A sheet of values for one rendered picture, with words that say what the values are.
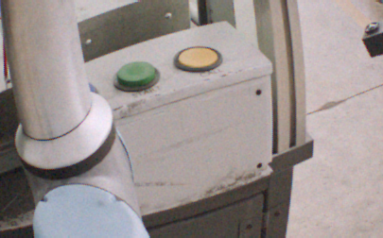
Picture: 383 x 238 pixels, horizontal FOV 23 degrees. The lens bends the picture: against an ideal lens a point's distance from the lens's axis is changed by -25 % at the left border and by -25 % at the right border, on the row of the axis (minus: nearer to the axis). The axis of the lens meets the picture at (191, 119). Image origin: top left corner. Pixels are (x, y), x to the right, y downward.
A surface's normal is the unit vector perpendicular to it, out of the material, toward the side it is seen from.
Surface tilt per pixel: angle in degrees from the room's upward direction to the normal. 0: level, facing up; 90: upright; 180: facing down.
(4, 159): 0
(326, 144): 0
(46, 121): 90
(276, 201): 90
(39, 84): 90
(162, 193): 90
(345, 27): 0
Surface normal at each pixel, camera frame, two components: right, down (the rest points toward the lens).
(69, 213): -0.04, -0.75
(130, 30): 0.43, 0.49
